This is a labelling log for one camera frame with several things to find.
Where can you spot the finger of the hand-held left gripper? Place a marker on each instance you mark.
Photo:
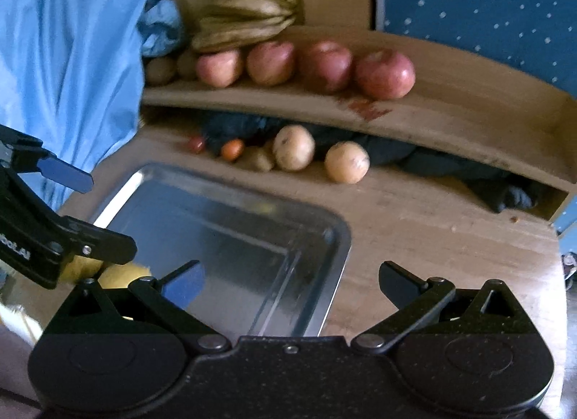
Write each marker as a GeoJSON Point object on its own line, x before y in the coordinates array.
{"type": "Point", "coordinates": [67, 175]}
{"type": "Point", "coordinates": [103, 245]}

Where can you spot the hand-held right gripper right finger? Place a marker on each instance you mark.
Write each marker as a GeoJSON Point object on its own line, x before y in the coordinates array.
{"type": "Point", "coordinates": [399, 283]}

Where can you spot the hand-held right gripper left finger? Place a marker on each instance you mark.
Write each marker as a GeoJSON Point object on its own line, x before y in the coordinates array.
{"type": "Point", "coordinates": [185, 286]}

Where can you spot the brown pear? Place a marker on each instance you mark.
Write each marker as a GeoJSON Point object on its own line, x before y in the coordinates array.
{"type": "Point", "coordinates": [83, 268]}

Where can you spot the yellow lemon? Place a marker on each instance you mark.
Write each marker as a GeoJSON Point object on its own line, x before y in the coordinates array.
{"type": "Point", "coordinates": [124, 274]}

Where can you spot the metal tray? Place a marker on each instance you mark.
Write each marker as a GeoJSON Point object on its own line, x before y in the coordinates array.
{"type": "Point", "coordinates": [203, 229]}

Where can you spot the pale orange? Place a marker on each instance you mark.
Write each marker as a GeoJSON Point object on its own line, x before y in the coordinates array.
{"type": "Point", "coordinates": [347, 162]}

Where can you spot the small orange tomato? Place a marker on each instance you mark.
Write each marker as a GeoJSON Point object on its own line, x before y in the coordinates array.
{"type": "Point", "coordinates": [232, 149]}

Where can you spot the small brown kiwi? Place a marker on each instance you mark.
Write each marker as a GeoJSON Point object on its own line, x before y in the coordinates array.
{"type": "Point", "coordinates": [259, 158]}

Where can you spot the light blue garment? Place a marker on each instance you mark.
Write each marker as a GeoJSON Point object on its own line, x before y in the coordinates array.
{"type": "Point", "coordinates": [67, 62]}

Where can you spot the dark blue cloth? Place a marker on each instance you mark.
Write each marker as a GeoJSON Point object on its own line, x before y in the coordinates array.
{"type": "Point", "coordinates": [428, 162]}

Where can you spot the small red tomato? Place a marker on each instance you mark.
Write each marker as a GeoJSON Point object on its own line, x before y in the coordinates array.
{"type": "Point", "coordinates": [196, 144]}

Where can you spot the large brown kiwi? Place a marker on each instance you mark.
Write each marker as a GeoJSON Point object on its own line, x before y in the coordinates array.
{"type": "Point", "coordinates": [160, 70]}
{"type": "Point", "coordinates": [185, 65]}

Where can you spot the blue elastic cuff cloth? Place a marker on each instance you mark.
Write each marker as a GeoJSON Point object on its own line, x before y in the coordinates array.
{"type": "Point", "coordinates": [162, 26]}

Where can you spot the red apple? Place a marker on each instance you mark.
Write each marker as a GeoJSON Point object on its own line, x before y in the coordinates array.
{"type": "Point", "coordinates": [270, 62]}
{"type": "Point", "coordinates": [324, 65]}
{"type": "Point", "coordinates": [385, 74]}
{"type": "Point", "coordinates": [219, 68]}

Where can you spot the wooden shelf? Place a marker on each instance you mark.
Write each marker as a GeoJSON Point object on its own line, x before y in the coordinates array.
{"type": "Point", "coordinates": [473, 107]}

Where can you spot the brown spotted banana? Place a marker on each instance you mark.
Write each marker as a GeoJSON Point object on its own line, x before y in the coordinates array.
{"type": "Point", "coordinates": [234, 38]}

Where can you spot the bunch of ripe bananas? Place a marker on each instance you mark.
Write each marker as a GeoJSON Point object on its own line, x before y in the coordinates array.
{"type": "Point", "coordinates": [252, 4]}

